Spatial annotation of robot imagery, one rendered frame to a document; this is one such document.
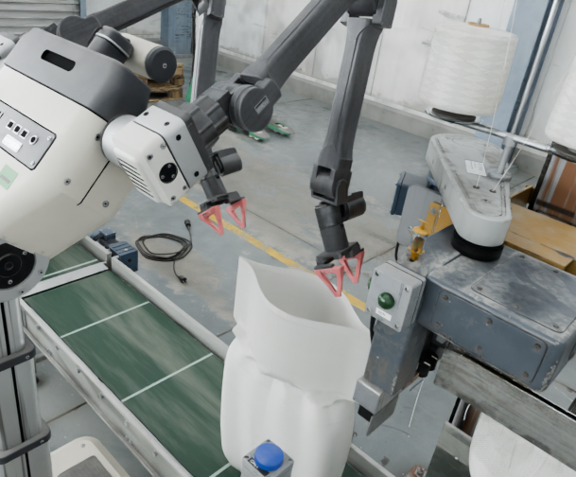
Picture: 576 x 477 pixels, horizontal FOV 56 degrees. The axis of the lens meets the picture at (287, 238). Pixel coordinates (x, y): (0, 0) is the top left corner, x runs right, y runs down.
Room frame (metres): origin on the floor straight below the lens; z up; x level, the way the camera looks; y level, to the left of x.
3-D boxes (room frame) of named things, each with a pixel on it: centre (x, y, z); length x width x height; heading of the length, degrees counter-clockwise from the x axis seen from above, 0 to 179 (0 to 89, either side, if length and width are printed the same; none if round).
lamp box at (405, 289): (0.77, -0.19, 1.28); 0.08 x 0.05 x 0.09; 51
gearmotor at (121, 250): (2.30, 0.87, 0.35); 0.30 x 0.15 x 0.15; 51
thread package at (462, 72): (1.16, -0.31, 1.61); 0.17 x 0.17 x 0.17
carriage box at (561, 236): (1.10, -0.56, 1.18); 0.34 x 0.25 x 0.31; 141
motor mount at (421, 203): (1.17, -0.39, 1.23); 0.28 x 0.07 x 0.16; 51
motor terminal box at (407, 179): (1.30, -0.29, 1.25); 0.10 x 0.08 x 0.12; 166
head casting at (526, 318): (0.82, -0.37, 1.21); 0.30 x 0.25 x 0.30; 51
